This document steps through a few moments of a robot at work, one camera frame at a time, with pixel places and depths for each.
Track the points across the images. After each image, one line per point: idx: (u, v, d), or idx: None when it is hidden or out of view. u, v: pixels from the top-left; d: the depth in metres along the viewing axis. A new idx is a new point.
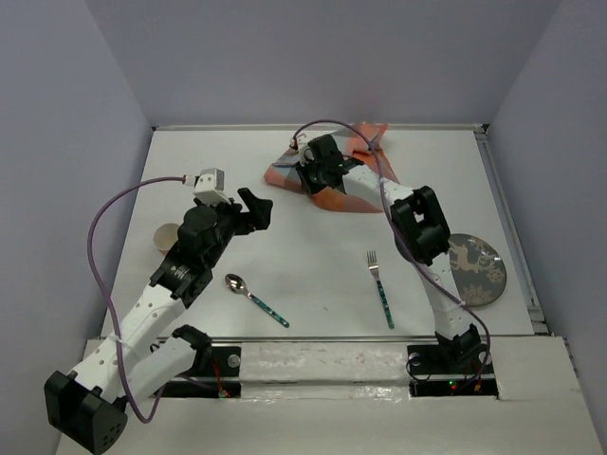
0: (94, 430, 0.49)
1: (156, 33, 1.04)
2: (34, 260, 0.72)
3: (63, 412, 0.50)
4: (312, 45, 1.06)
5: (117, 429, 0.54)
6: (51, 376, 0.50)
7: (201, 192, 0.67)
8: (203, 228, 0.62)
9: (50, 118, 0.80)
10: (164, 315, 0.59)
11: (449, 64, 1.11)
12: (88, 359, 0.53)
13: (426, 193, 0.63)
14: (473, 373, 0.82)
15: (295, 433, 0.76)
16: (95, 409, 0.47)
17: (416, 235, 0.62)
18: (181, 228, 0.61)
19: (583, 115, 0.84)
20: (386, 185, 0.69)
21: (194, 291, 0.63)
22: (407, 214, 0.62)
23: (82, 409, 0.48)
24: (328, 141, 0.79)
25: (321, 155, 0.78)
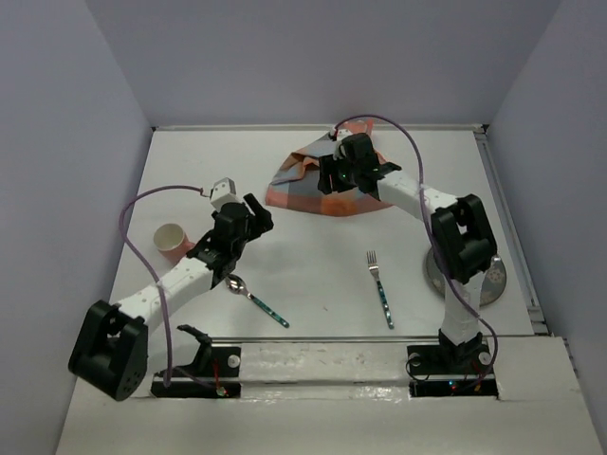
0: (127, 362, 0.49)
1: (156, 34, 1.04)
2: (34, 261, 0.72)
3: (92, 345, 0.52)
4: (312, 45, 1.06)
5: (136, 378, 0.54)
6: (95, 304, 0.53)
7: (217, 198, 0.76)
8: (239, 215, 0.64)
9: (50, 118, 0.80)
10: (198, 282, 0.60)
11: (449, 64, 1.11)
12: (130, 298, 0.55)
13: (471, 202, 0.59)
14: (473, 373, 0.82)
15: (295, 433, 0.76)
16: (137, 334, 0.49)
17: (458, 249, 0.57)
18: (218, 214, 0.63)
19: (583, 114, 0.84)
20: (427, 191, 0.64)
21: (220, 274, 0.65)
22: (450, 225, 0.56)
23: (121, 335, 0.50)
24: (363, 141, 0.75)
25: (355, 157, 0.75)
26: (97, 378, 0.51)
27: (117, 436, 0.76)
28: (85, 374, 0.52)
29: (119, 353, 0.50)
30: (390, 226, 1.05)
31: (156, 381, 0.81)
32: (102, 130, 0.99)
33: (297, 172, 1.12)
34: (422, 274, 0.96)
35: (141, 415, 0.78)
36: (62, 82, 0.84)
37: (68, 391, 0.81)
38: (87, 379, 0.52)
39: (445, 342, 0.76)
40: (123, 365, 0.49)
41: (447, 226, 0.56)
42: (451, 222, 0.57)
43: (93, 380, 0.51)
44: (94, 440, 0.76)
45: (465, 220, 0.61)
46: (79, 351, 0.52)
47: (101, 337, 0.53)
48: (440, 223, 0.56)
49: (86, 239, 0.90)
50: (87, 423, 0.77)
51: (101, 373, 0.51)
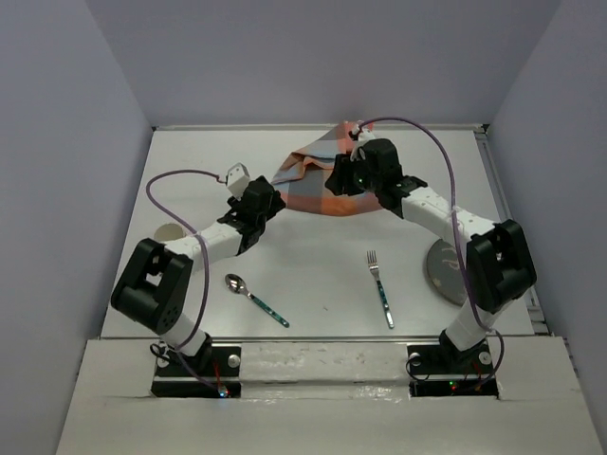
0: (170, 290, 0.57)
1: (156, 34, 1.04)
2: (34, 261, 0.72)
3: (138, 277, 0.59)
4: (312, 45, 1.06)
5: (172, 314, 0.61)
6: (143, 241, 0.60)
7: (232, 184, 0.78)
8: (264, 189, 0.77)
9: (50, 118, 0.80)
10: (229, 241, 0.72)
11: (449, 64, 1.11)
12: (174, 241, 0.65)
13: (510, 228, 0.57)
14: (473, 373, 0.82)
15: (296, 433, 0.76)
16: (183, 265, 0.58)
17: (496, 280, 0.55)
18: (246, 190, 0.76)
19: (583, 114, 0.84)
20: (459, 214, 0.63)
21: (247, 243, 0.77)
22: (489, 253, 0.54)
23: (171, 265, 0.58)
24: (390, 154, 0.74)
25: (378, 170, 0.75)
26: (140, 306, 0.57)
27: (117, 436, 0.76)
28: (127, 303, 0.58)
29: (166, 281, 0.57)
30: (391, 226, 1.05)
31: (156, 381, 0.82)
32: (102, 130, 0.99)
33: (297, 172, 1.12)
34: (422, 274, 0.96)
35: (141, 415, 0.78)
36: (62, 82, 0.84)
37: (68, 391, 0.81)
38: (128, 309, 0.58)
39: (446, 340, 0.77)
40: (170, 293, 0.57)
41: (486, 256, 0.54)
42: (490, 251, 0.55)
43: (135, 309, 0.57)
44: (94, 440, 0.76)
45: (501, 246, 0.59)
46: (125, 281, 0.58)
47: (145, 272, 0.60)
48: (478, 252, 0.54)
49: (86, 238, 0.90)
50: (87, 423, 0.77)
51: (145, 300, 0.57)
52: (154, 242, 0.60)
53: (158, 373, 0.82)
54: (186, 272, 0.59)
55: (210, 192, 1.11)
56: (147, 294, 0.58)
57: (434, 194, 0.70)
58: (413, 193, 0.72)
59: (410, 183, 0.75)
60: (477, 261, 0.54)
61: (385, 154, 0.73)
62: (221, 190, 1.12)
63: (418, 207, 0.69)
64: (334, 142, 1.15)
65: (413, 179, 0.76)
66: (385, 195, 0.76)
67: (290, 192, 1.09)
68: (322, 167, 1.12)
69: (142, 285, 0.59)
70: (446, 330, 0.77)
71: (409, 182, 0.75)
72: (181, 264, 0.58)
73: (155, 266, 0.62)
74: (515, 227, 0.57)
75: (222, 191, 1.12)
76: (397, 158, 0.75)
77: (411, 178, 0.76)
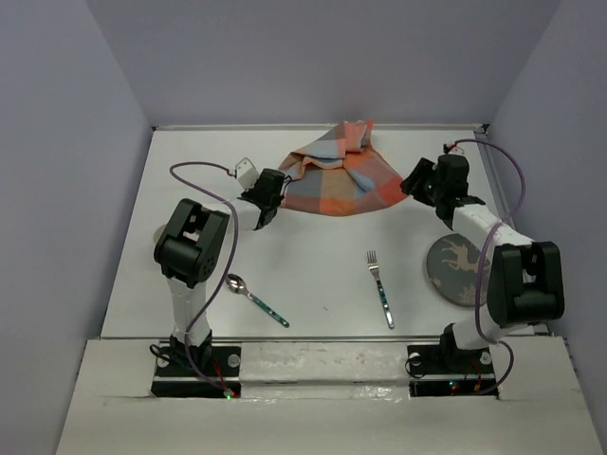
0: (211, 237, 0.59)
1: (156, 34, 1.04)
2: (33, 261, 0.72)
3: (179, 229, 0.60)
4: (313, 45, 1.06)
5: (208, 268, 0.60)
6: (185, 200, 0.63)
7: (244, 175, 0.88)
8: (278, 174, 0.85)
9: (49, 118, 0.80)
10: (253, 211, 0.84)
11: (449, 64, 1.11)
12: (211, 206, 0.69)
13: (546, 249, 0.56)
14: (473, 373, 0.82)
15: (295, 432, 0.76)
16: (224, 217, 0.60)
17: (515, 292, 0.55)
18: (264, 172, 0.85)
19: (583, 115, 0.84)
20: (501, 227, 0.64)
21: (264, 221, 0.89)
22: (515, 262, 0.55)
23: (210, 219, 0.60)
24: (459, 168, 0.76)
25: (445, 178, 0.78)
26: (180, 256, 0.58)
27: (117, 436, 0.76)
28: (168, 254, 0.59)
29: (206, 232, 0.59)
30: (391, 225, 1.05)
31: (156, 381, 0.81)
32: (102, 130, 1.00)
33: (297, 172, 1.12)
34: (423, 274, 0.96)
35: (141, 415, 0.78)
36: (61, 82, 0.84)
37: (68, 391, 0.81)
38: (169, 260, 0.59)
39: (447, 333, 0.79)
40: (211, 243, 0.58)
41: (511, 263, 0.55)
42: (513, 263, 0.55)
43: (175, 259, 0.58)
44: (94, 439, 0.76)
45: (534, 266, 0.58)
46: (168, 232, 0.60)
47: (185, 229, 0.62)
48: (504, 257, 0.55)
49: (86, 238, 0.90)
50: (87, 423, 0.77)
51: (185, 250, 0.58)
52: (193, 201, 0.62)
53: (159, 373, 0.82)
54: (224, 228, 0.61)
55: (210, 192, 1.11)
56: (188, 245, 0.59)
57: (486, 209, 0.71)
58: (469, 205, 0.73)
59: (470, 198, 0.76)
60: (502, 265, 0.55)
61: (455, 169, 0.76)
62: (221, 189, 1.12)
63: (468, 215, 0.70)
64: (335, 141, 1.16)
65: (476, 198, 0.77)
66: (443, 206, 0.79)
67: (289, 191, 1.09)
68: (321, 167, 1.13)
69: (183, 239, 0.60)
70: (452, 325, 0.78)
71: (469, 198, 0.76)
72: (220, 217, 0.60)
73: (192, 226, 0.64)
74: (552, 249, 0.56)
75: (222, 191, 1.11)
76: (466, 174, 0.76)
77: (472, 196, 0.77)
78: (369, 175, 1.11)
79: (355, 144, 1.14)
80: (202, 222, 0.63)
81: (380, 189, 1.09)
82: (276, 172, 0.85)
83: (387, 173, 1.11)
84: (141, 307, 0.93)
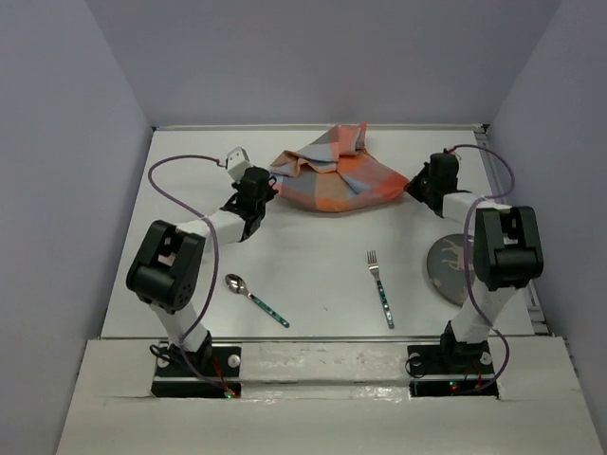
0: (183, 264, 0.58)
1: (156, 35, 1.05)
2: (34, 261, 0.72)
3: (152, 256, 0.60)
4: (312, 45, 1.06)
5: (186, 291, 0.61)
6: (155, 222, 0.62)
7: (231, 167, 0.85)
8: (260, 179, 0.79)
9: (48, 119, 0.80)
10: (234, 226, 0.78)
11: (449, 65, 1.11)
12: (187, 224, 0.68)
13: (523, 210, 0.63)
14: (473, 373, 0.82)
15: (296, 432, 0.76)
16: (195, 243, 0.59)
17: (496, 246, 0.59)
18: (244, 178, 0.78)
19: (582, 116, 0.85)
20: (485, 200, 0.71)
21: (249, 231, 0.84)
22: (494, 219, 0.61)
23: (184, 243, 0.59)
24: (449, 165, 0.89)
25: (437, 174, 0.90)
26: (155, 285, 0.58)
27: (116, 437, 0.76)
28: (142, 283, 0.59)
29: (179, 260, 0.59)
30: (391, 225, 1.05)
31: (156, 381, 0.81)
32: (102, 130, 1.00)
33: (291, 169, 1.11)
34: (422, 274, 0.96)
35: (142, 415, 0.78)
36: (60, 83, 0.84)
37: (68, 391, 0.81)
38: (143, 288, 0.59)
39: (448, 332, 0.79)
40: (185, 263, 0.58)
41: (490, 220, 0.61)
42: (494, 222, 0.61)
43: (150, 288, 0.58)
44: (94, 439, 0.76)
45: (515, 231, 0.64)
46: (140, 260, 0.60)
47: (158, 252, 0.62)
48: (483, 214, 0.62)
49: (86, 238, 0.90)
50: (86, 423, 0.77)
51: (159, 280, 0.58)
52: (166, 224, 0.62)
53: (158, 373, 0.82)
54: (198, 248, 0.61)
55: (211, 192, 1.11)
56: (161, 270, 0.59)
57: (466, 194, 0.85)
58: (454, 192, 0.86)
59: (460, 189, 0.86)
60: (481, 222, 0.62)
61: (444, 164, 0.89)
62: (221, 190, 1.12)
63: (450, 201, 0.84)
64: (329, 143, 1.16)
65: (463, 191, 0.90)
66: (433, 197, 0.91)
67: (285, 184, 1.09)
68: (315, 169, 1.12)
69: (156, 264, 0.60)
70: (450, 323, 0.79)
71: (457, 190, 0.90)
72: (193, 243, 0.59)
73: (167, 247, 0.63)
74: (529, 211, 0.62)
75: (222, 191, 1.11)
76: (456, 171, 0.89)
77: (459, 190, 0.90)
78: (364, 173, 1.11)
79: (350, 145, 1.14)
80: (177, 244, 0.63)
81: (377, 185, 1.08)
82: (259, 176, 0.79)
83: (383, 171, 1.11)
84: (141, 306, 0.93)
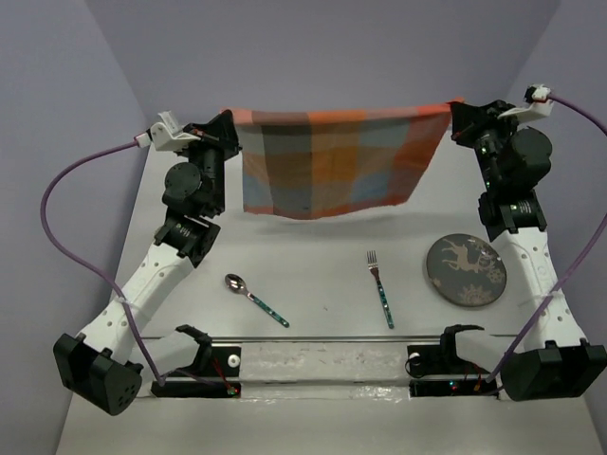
0: (108, 391, 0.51)
1: (155, 33, 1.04)
2: (34, 262, 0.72)
3: (74, 378, 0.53)
4: (312, 45, 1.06)
5: (130, 389, 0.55)
6: (60, 338, 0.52)
7: (164, 144, 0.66)
8: (191, 191, 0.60)
9: (48, 118, 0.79)
10: (171, 274, 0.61)
11: (450, 63, 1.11)
12: (94, 320, 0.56)
13: (593, 357, 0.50)
14: (473, 373, 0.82)
15: (296, 432, 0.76)
16: (105, 371, 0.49)
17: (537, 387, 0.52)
18: (167, 196, 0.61)
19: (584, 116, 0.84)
20: (552, 300, 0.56)
21: (201, 248, 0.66)
22: (553, 372, 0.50)
23: (92, 372, 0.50)
24: (534, 174, 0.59)
25: (510, 177, 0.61)
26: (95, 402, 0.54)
27: (116, 437, 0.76)
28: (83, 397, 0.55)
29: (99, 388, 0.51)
30: (391, 225, 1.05)
31: (157, 381, 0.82)
32: (101, 129, 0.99)
33: None
34: (423, 274, 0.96)
35: (141, 416, 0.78)
36: (59, 82, 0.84)
37: (68, 392, 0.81)
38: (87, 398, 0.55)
39: (448, 333, 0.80)
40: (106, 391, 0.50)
41: (549, 373, 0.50)
42: (553, 373, 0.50)
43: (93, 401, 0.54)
44: (94, 440, 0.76)
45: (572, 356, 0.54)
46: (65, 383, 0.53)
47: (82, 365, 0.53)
48: (543, 364, 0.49)
49: (86, 238, 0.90)
50: (86, 424, 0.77)
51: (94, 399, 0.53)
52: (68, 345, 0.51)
53: None
54: (117, 364, 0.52)
55: None
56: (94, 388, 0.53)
57: (542, 247, 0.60)
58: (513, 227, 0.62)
59: (528, 209, 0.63)
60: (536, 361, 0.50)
61: (528, 171, 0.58)
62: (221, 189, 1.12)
63: (517, 255, 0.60)
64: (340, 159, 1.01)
65: (537, 206, 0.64)
66: (491, 207, 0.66)
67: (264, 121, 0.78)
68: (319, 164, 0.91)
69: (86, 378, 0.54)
70: (454, 327, 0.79)
71: (527, 209, 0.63)
72: (101, 374, 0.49)
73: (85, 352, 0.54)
74: (602, 356, 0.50)
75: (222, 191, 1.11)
76: (539, 179, 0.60)
77: (532, 207, 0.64)
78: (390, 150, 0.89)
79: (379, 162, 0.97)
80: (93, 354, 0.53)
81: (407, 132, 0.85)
82: (184, 189, 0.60)
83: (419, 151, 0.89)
84: None
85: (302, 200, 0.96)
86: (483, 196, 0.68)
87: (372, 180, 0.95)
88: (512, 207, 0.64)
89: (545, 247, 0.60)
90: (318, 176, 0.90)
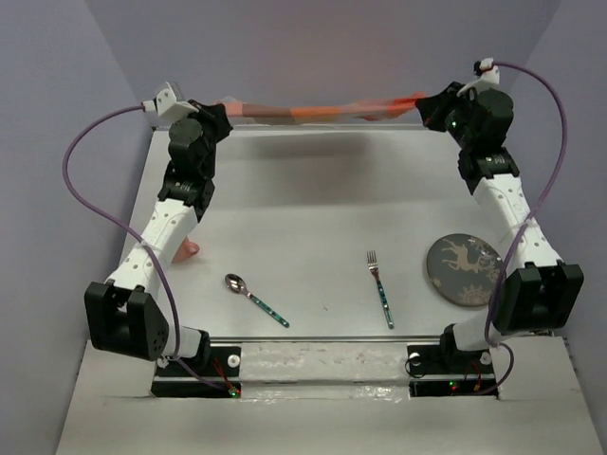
0: (145, 328, 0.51)
1: (156, 33, 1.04)
2: (34, 259, 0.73)
3: (107, 326, 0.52)
4: (312, 43, 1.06)
5: (160, 336, 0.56)
6: (90, 285, 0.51)
7: (164, 111, 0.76)
8: (193, 140, 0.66)
9: (49, 118, 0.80)
10: (181, 222, 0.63)
11: (450, 63, 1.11)
12: (119, 268, 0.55)
13: (569, 274, 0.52)
14: (473, 373, 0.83)
15: (295, 431, 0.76)
16: (144, 301, 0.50)
17: (521, 312, 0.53)
18: (171, 145, 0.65)
19: (585, 114, 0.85)
20: (528, 229, 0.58)
21: (203, 204, 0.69)
22: (531, 292, 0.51)
23: (130, 307, 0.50)
24: (502, 123, 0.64)
25: (481, 131, 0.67)
26: (127, 350, 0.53)
27: (117, 436, 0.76)
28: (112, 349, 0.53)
29: (135, 325, 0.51)
30: (390, 224, 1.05)
31: (156, 381, 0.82)
32: (102, 127, 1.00)
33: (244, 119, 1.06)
34: (422, 274, 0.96)
35: (141, 415, 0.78)
36: (62, 82, 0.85)
37: (68, 391, 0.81)
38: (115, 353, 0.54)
39: (448, 333, 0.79)
40: (143, 326, 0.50)
41: (526, 292, 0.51)
42: (533, 290, 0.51)
43: (123, 353, 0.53)
44: (94, 440, 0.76)
45: (553, 281, 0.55)
46: (97, 333, 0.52)
47: (111, 315, 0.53)
48: (523, 281, 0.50)
49: (86, 236, 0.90)
50: (86, 423, 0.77)
51: (129, 344, 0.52)
52: (101, 289, 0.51)
53: (159, 373, 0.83)
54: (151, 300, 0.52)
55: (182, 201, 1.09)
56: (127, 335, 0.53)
57: (517, 190, 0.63)
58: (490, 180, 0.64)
59: (503, 160, 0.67)
60: (515, 284, 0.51)
61: (495, 119, 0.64)
62: (221, 189, 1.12)
63: (494, 196, 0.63)
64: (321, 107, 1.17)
65: (509, 157, 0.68)
66: (469, 160, 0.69)
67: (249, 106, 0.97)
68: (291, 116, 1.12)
69: (117, 328, 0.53)
70: (452, 325, 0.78)
71: (502, 160, 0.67)
72: (140, 307, 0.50)
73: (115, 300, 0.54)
74: (579, 275, 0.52)
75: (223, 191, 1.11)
76: (506, 129, 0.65)
77: (506, 159, 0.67)
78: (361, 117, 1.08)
79: None
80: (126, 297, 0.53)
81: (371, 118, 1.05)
82: (188, 137, 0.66)
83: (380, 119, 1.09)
84: None
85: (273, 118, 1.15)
86: (461, 157, 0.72)
87: (343, 122, 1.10)
88: (487, 159, 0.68)
89: (519, 191, 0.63)
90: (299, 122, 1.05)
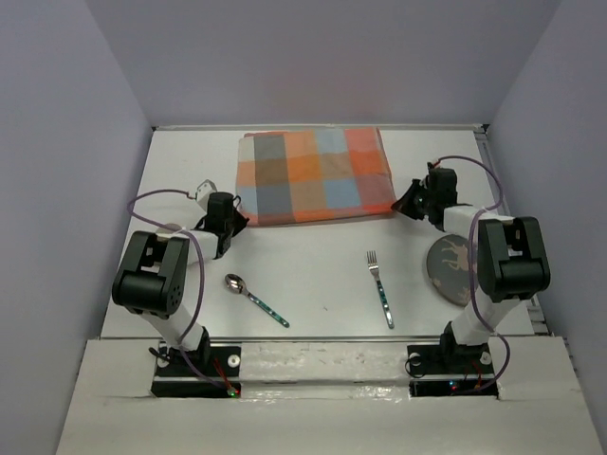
0: (174, 263, 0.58)
1: (156, 33, 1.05)
2: (33, 259, 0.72)
3: (137, 264, 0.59)
4: (312, 44, 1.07)
5: (175, 294, 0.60)
6: (136, 231, 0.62)
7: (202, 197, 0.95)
8: (227, 199, 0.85)
9: (48, 118, 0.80)
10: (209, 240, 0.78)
11: (449, 64, 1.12)
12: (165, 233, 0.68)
13: (525, 220, 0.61)
14: (473, 373, 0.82)
15: (295, 432, 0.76)
16: (183, 240, 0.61)
17: (502, 257, 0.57)
18: (210, 199, 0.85)
19: (585, 114, 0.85)
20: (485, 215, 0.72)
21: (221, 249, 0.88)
22: (499, 232, 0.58)
23: (171, 244, 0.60)
24: (449, 177, 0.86)
25: (436, 189, 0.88)
26: (143, 290, 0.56)
27: (116, 436, 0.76)
28: (127, 291, 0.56)
29: (166, 260, 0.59)
30: (390, 225, 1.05)
31: (156, 381, 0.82)
32: (102, 128, 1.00)
33: (250, 189, 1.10)
34: (422, 274, 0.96)
35: (141, 415, 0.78)
36: (61, 81, 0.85)
37: (68, 391, 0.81)
38: (130, 297, 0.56)
39: (448, 332, 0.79)
40: (174, 261, 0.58)
41: (494, 230, 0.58)
42: (500, 231, 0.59)
43: (137, 295, 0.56)
44: (94, 440, 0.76)
45: (520, 243, 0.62)
46: (125, 268, 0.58)
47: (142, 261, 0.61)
48: (487, 224, 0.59)
49: (86, 236, 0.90)
50: (86, 423, 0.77)
51: (147, 283, 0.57)
52: (147, 232, 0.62)
53: (159, 373, 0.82)
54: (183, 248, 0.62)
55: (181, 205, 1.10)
56: (149, 277, 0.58)
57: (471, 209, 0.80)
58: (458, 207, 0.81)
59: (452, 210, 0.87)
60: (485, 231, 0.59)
61: (444, 176, 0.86)
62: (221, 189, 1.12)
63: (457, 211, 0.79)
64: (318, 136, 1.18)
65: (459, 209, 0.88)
66: (432, 211, 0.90)
67: (256, 209, 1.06)
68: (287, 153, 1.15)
69: (141, 273, 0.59)
70: (451, 324, 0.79)
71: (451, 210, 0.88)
72: (180, 243, 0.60)
73: (149, 258, 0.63)
74: (533, 222, 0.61)
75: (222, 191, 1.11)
76: (454, 183, 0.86)
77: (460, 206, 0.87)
78: (360, 191, 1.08)
79: (360, 147, 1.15)
80: (159, 252, 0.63)
81: (367, 205, 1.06)
82: (223, 198, 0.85)
83: (383, 193, 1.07)
84: None
85: (275, 147, 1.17)
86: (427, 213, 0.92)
87: (340, 189, 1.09)
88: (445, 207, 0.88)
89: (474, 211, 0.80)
90: (297, 201, 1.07)
